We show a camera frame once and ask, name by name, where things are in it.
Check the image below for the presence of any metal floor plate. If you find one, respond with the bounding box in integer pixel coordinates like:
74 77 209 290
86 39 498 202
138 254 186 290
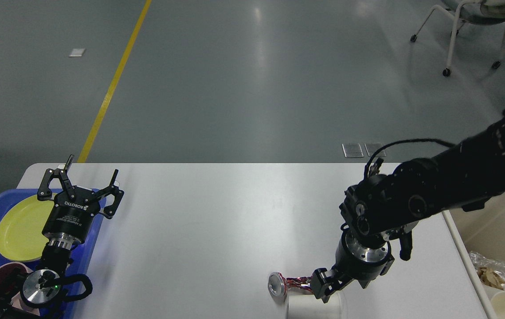
341 143 364 158
364 143 387 157

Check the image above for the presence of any right metal floor plate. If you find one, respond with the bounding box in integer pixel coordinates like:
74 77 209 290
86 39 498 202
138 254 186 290
364 143 387 157

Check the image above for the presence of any pink mug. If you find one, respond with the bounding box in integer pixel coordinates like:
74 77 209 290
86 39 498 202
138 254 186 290
0 262 40 315

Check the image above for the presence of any crushed red soda can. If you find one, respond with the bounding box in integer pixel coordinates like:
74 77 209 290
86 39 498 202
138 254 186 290
267 271 314 305

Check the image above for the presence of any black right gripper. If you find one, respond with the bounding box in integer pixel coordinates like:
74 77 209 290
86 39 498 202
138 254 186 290
310 230 395 303

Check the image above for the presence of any white framed office chair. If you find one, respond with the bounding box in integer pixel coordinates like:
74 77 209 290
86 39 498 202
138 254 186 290
410 0 505 77

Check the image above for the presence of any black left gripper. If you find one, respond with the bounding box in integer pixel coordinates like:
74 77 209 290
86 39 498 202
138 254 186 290
36 155 125 245

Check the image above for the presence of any white paper cup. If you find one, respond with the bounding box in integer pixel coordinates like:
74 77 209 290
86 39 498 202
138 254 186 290
483 285 505 319
286 293 343 319

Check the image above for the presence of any white floor marker tag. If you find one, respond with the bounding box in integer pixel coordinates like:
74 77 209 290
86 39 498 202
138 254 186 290
68 48 86 57

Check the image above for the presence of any left metal floor plate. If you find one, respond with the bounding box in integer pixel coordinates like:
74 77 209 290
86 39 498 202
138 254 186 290
341 143 364 158

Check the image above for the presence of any brown paper ball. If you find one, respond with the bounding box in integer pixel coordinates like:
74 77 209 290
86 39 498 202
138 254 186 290
477 267 505 290

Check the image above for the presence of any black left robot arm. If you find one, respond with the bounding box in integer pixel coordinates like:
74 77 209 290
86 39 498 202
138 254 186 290
0 154 124 319

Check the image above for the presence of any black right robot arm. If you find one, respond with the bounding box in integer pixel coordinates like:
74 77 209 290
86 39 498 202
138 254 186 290
310 110 505 303

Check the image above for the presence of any yellow plastic plate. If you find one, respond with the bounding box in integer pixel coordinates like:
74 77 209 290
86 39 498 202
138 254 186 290
0 196 53 262

